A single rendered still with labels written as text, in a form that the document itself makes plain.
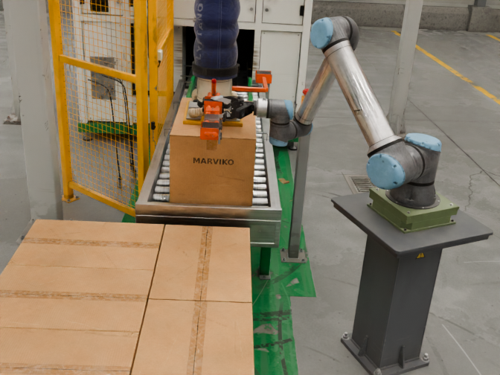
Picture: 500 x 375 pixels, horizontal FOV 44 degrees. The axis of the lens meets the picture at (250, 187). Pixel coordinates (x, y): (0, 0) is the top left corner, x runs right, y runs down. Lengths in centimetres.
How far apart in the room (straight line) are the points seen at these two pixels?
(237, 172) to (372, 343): 101
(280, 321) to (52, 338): 135
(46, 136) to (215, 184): 119
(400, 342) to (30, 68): 238
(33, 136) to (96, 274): 137
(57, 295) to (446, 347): 187
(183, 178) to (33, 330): 104
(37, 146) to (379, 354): 219
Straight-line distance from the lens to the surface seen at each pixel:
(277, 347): 305
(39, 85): 361
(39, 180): 382
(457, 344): 330
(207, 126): 249
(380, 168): 241
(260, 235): 299
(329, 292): 347
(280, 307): 330
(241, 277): 252
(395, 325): 287
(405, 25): 570
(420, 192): 261
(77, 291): 247
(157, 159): 349
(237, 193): 293
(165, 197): 316
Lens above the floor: 192
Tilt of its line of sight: 25 degrees down
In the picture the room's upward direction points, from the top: 3 degrees clockwise
